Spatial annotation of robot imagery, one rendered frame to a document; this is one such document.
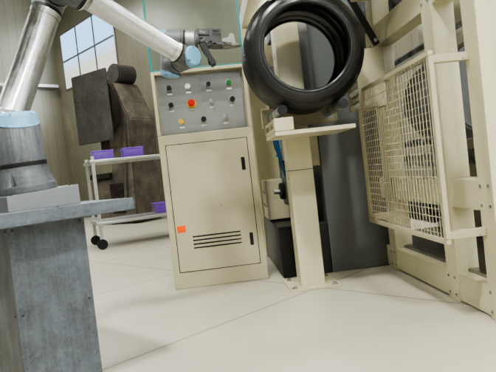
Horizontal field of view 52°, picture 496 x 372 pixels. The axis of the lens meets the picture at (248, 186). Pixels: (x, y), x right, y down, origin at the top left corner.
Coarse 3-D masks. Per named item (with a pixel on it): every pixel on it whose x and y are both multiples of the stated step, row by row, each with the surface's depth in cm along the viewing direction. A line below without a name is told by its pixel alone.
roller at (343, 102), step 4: (340, 100) 228; (344, 100) 228; (332, 104) 242; (336, 104) 233; (340, 104) 228; (344, 104) 228; (324, 108) 261; (328, 108) 248; (332, 108) 241; (336, 108) 236; (340, 108) 232; (324, 112) 258; (328, 112) 250; (332, 112) 246
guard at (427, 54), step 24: (408, 72) 200; (432, 72) 180; (384, 96) 230; (432, 96) 180; (360, 120) 268; (384, 120) 233; (384, 144) 237; (432, 144) 186; (408, 216) 217; (432, 240) 194
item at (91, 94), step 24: (96, 72) 797; (120, 72) 829; (96, 96) 802; (120, 96) 818; (96, 120) 807; (120, 120) 815; (144, 120) 833; (120, 144) 820; (144, 144) 831; (120, 168) 825; (144, 168) 829; (120, 192) 829; (144, 192) 827
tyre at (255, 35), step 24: (288, 0) 225; (312, 0) 225; (336, 0) 228; (264, 24) 224; (312, 24) 253; (336, 24) 250; (336, 48) 254; (360, 48) 229; (264, 72) 225; (336, 72) 254; (264, 96) 233; (288, 96) 226; (312, 96) 227; (336, 96) 230
